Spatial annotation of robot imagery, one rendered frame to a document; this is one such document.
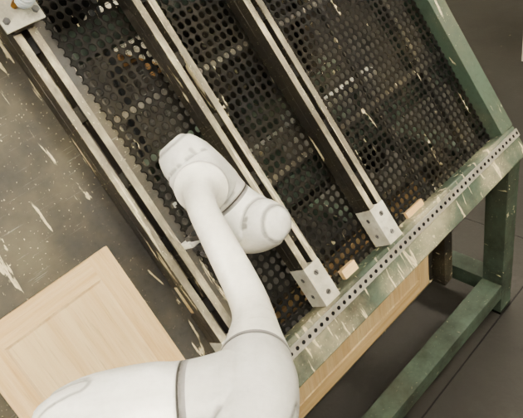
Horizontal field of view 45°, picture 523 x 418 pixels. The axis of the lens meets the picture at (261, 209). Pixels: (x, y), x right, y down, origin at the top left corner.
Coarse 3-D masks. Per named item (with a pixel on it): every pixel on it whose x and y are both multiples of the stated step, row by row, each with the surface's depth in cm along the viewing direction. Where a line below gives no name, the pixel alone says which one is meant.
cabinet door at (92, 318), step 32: (96, 256) 151; (64, 288) 146; (96, 288) 150; (128, 288) 154; (0, 320) 139; (32, 320) 142; (64, 320) 146; (96, 320) 149; (128, 320) 153; (0, 352) 138; (32, 352) 141; (64, 352) 145; (96, 352) 148; (128, 352) 152; (160, 352) 156; (0, 384) 137; (32, 384) 140; (64, 384) 144
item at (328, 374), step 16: (416, 272) 256; (400, 288) 251; (416, 288) 260; (384, 304) 246; (400, 304) 255; (368, 320) 240; (384, 320) 249; (352, 336) 235; (368, 336) 243; (336, 352) 230; (352, 352) 238; (320, 368) 226; (336, 368) 233; (304, 384) 221; (320, 384) 229; (304, 400) 224; (304, 416) 228
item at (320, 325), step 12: (516, 132) 232; (504, 144) 227; (492, 156) 223; (480, 168) 219; (468, 180) 215; (456, 192) 211; (444, 204) 208; (432, 216) 204; (420, 228) 201; (408, 240) 197; (396, 252) 194; (384, 264) 191; (372, 276) 188; (360, 288) 185; (348, 300) 182; (336, 312) 179; (324, 324) 177; (312, 336) 174; (300, 348) 172
